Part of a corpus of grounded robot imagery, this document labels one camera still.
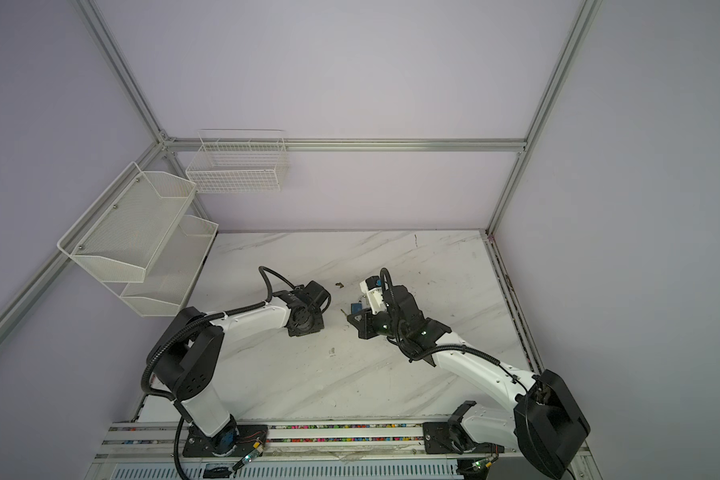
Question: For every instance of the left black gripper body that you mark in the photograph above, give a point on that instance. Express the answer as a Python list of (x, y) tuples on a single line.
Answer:
[(314, 324)]

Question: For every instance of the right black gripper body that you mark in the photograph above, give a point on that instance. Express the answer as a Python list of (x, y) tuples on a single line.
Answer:
[(383, 327)]

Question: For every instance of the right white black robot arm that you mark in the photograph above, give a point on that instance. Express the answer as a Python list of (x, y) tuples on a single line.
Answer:
[(545, 423)]

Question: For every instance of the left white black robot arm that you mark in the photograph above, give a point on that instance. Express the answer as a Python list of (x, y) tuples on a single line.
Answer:
[(181, 365)]

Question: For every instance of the white mesh two-tier shelf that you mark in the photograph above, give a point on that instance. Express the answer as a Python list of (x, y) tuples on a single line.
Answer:
[(140, 241)]

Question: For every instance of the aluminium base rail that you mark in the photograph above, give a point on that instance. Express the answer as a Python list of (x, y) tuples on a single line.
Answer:
[(348, 440)]

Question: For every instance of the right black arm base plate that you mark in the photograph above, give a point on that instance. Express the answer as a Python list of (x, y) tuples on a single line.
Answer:
[(446, 438)]

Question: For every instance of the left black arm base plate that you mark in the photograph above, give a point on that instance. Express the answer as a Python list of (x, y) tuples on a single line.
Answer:
[(233, 443)]

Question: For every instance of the white wire basket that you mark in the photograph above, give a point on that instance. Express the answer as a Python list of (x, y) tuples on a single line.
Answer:
[(239, 161)]

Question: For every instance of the aluminium frame profiles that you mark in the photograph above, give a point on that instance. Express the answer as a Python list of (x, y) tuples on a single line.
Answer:
[(19, 307)]

